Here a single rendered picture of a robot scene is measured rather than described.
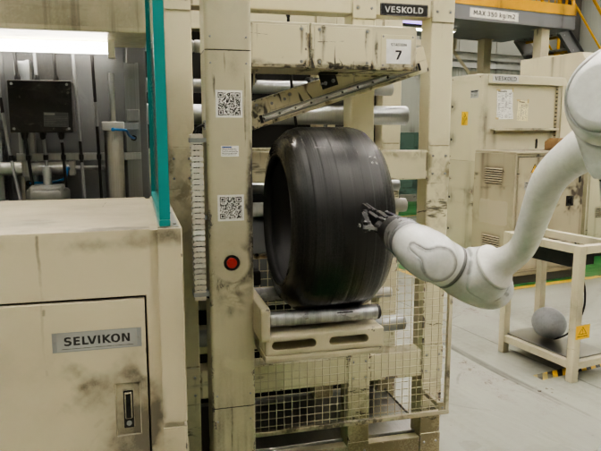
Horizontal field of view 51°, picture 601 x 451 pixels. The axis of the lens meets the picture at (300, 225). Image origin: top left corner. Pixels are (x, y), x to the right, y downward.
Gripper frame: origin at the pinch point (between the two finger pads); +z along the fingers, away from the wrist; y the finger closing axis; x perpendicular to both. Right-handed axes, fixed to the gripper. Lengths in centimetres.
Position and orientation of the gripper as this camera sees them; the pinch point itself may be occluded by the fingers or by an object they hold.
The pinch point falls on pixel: (368, 211)
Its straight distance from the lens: 164.5
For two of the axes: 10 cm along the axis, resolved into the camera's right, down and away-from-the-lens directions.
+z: -2.5, -2.8, 9.3
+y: -9.7, 0.4, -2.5
